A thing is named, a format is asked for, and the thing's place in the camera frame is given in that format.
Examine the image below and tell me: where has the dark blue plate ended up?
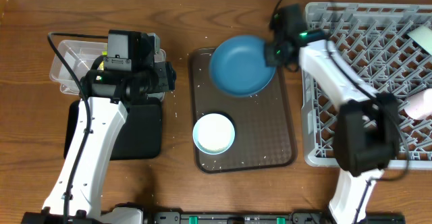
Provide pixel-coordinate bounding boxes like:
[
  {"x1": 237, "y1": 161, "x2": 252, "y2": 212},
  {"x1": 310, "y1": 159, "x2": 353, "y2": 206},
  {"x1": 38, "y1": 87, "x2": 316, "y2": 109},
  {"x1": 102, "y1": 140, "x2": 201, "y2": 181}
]
[{"x1": 209, "y1": 35, "x2": 276, "y2": 97}]

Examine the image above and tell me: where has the light blue white bowl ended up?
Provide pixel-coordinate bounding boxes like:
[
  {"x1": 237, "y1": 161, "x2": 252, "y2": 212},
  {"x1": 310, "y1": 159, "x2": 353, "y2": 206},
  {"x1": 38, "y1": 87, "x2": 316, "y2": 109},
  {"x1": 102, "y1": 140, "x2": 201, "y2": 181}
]
[{"x1": 192, "y1": 113, "x2": 236, "y2": 155}]

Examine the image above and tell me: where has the small pink white cup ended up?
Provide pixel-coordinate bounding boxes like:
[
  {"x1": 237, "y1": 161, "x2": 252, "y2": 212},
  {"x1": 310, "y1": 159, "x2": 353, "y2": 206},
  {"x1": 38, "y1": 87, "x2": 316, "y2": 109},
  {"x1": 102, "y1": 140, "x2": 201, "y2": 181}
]
[{"x1": 404, "y1": 88, "x2": 432, "y2": 120}]

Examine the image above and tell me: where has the mint green bowl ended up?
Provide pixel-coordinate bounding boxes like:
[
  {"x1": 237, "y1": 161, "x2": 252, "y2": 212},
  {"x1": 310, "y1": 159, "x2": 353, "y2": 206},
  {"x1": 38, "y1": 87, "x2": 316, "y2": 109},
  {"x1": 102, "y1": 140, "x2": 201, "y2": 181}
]
[{"x1": 408, "y1": 26, "x2": 432, "y2": 55}]

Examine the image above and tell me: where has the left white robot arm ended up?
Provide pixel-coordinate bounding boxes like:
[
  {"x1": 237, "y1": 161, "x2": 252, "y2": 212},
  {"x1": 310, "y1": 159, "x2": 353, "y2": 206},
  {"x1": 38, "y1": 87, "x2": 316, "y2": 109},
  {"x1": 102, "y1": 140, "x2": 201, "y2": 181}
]
[{"x1": 22, "y1": 30, "x2": 176, "y2": 223}]

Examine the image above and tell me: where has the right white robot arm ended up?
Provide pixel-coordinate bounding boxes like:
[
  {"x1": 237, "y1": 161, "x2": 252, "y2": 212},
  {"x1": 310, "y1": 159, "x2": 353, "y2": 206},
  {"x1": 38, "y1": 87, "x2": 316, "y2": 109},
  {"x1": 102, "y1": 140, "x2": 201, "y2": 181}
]
[{"x1": 264, "y1": 5, "x2": 400, "y2": 223}]

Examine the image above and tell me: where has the grey plastic dishwasher rack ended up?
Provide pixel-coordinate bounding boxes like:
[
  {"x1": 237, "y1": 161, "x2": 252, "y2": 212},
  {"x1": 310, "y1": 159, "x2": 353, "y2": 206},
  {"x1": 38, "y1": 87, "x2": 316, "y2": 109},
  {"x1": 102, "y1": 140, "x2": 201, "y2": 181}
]
[{"x1": 302, "y1": 2, "x2": 431, "y2": 170}]

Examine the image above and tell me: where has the black plastic tray bin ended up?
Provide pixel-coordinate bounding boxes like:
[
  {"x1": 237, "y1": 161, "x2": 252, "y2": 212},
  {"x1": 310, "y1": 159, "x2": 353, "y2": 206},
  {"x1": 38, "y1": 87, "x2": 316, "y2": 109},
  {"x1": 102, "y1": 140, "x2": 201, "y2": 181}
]
[{"x1": 63, "y1": 97, "x2": 163, "y2": 161}]

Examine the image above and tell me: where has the clear plastic bin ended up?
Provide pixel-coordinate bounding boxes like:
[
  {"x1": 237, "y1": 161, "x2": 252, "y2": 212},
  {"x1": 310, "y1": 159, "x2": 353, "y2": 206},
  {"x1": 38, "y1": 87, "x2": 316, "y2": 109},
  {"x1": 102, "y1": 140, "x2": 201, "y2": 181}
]
[{"x1": 49, "y1": 40, "x2": 167, "y2": 104}]

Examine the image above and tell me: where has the brown plastic serving tray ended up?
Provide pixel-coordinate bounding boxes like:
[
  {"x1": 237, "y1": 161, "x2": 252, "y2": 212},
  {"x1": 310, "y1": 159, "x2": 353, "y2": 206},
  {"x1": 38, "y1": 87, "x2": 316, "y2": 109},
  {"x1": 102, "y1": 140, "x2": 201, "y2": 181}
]
[{"x1": 188, "y1": 48, "x2": 297, "y2": 173}]

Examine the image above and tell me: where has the right black cable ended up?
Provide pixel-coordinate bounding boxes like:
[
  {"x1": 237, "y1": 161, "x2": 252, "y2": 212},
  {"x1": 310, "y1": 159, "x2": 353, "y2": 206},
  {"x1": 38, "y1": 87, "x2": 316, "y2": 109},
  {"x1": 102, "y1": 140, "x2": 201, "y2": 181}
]
[{"x1": 269, "y1": 0, "x2": 411, "y2": 224}]

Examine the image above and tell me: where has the black cable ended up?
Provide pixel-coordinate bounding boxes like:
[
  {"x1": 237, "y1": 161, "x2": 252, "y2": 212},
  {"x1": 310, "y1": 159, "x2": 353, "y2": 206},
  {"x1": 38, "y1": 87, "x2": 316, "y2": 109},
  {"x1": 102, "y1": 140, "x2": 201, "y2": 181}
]
[
  {"x1": 47, "y1": 31, "x2": 109, "y2": 224},
  {"x1": 269, "y1": 0, "x2": 411, "y2": 224}
]

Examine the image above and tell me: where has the left black cable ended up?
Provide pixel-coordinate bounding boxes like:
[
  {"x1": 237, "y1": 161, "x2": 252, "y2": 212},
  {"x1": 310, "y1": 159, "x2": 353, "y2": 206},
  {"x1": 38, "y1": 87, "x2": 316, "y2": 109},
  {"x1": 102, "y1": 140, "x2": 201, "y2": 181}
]
[{"x1": 47, "y1": 31, "x2": 109, "y2": 224}]

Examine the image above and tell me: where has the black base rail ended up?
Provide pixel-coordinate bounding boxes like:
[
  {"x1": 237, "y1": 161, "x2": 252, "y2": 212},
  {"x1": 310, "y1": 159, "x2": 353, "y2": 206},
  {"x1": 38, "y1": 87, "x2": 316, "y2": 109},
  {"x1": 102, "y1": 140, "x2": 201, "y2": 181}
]
[{"x1": 101, "y1": 202, "x2": 406, "y2": 224}]

